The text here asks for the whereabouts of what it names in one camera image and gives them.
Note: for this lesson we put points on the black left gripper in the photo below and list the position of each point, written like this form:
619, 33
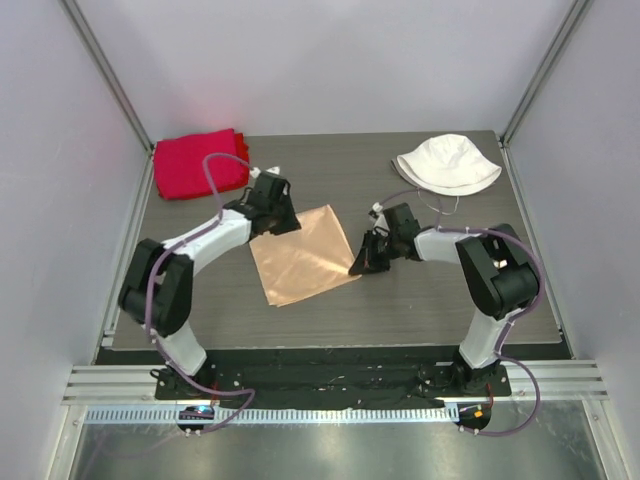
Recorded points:
292, 223

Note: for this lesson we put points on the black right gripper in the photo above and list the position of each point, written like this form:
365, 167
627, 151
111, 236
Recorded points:
369, 262

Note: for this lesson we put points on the beige satin napkin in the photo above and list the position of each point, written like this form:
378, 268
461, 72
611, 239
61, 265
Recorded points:
304, 263

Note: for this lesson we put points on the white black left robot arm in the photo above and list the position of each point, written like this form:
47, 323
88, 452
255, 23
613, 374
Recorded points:
157, 290

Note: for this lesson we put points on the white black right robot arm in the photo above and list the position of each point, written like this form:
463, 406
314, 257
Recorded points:
502, 275

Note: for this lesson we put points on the red folded cloth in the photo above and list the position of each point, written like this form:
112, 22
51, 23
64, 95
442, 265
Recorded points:
179, 164

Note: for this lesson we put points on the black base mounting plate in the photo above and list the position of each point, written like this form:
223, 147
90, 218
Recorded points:
420, 355

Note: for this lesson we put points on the white bucket hat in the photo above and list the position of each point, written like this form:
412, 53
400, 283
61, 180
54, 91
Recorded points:
447, 167

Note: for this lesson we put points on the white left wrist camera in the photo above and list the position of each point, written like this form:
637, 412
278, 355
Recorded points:
256, 171

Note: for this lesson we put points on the white slotted cable duct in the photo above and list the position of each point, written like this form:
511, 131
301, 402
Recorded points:
201, 414

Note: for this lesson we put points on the aluminium frame rail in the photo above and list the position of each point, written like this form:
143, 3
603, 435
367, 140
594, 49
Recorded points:
347, 386

